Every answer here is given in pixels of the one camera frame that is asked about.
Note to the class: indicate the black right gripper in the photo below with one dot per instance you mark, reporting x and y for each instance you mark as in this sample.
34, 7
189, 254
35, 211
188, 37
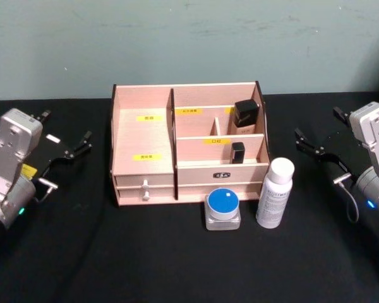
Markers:
344, 151

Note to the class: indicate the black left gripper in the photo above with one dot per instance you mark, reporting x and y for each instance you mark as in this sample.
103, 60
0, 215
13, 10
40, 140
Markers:
49, 151

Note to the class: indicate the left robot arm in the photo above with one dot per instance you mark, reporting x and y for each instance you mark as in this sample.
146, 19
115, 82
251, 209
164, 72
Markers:
9, 158

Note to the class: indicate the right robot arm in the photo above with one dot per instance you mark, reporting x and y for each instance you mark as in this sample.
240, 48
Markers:
372, 151

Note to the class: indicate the pale wooden desk organizer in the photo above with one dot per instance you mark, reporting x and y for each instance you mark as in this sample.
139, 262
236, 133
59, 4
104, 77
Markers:
145, 139

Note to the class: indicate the wooden drawer with white knob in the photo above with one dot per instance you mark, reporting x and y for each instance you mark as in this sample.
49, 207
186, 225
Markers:
129, 196
129, 180

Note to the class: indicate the white cylindrical bottle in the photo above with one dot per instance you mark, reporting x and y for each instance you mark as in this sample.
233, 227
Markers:
273, 195

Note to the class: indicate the small black lipstick tube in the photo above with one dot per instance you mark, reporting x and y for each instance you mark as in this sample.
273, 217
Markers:
237, 153

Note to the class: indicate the clear jar with blue lid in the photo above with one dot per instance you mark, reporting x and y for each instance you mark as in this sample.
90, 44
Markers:
222, 208

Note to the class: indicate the black tablecloth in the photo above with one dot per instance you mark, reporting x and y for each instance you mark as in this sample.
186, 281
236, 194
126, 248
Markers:
164, 262

